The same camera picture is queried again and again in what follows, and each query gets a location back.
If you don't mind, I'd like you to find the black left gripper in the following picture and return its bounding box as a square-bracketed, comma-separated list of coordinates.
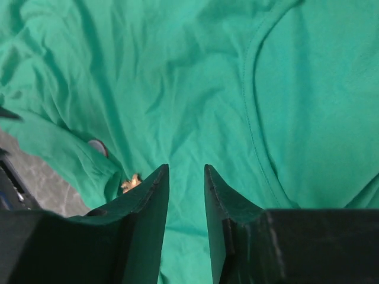
[0, 106, 41, 211]

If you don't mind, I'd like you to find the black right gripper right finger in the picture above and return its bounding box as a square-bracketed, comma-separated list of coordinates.
[204, 164, 266, 283]

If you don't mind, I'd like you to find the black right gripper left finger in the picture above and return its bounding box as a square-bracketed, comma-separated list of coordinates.
[85, 164, 169, 283]

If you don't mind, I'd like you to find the green garment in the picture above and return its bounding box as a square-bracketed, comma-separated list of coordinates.
[1, 1, 378, 283]

